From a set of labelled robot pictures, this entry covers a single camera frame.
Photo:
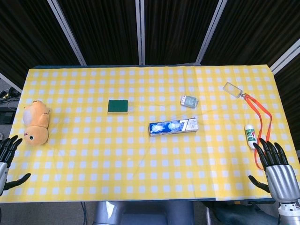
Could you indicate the yellow white checked tablecloth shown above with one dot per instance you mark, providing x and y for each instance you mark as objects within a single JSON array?
[{"x": 93, "y": 152}]

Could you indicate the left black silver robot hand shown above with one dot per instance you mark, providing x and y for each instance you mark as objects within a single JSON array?
[{"x": 7, "y": 150}]

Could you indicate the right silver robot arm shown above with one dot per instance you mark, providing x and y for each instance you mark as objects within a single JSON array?
[{"x": 289, "y": 214}]

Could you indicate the orange plush toy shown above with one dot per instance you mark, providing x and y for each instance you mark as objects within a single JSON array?
[{"x": 36, "y": 123}]

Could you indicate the green yellow sponge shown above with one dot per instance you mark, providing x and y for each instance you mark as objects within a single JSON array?
[{"x": 117, "y": 106}]

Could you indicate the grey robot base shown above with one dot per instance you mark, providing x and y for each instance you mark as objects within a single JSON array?
[{"x": 143, "y": 213}]

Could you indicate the blue white toothpaste box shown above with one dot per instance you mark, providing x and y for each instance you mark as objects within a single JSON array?
[{"x": 172, "y": 126}]

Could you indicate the small grey wrapped packet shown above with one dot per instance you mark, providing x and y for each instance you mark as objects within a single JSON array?
[{"x": 189, "y": 101}]

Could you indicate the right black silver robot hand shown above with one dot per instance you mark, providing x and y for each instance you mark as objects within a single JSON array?
[{"x": 280, "y": 178}]

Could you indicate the small white green bottle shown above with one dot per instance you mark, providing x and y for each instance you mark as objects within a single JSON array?
[{"x": 250, "y": 137}]

